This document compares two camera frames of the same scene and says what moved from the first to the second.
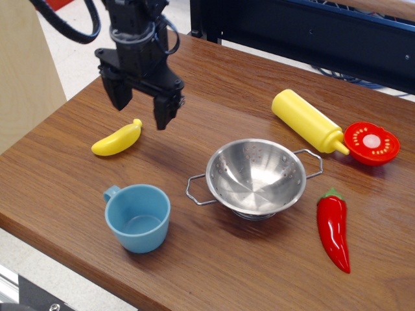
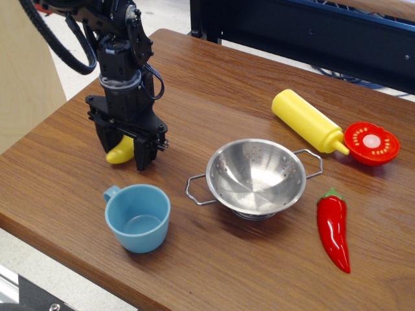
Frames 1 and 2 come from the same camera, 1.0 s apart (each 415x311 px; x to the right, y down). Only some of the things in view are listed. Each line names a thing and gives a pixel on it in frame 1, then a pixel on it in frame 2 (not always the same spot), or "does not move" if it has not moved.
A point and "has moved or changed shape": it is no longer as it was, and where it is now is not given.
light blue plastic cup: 139,214 does not move
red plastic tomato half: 371,144 does not move
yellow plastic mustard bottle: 313,124 does not move
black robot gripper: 140,56 → 128,103
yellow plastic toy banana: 118,141 has moved or changed shape
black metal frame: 364,46 does not move
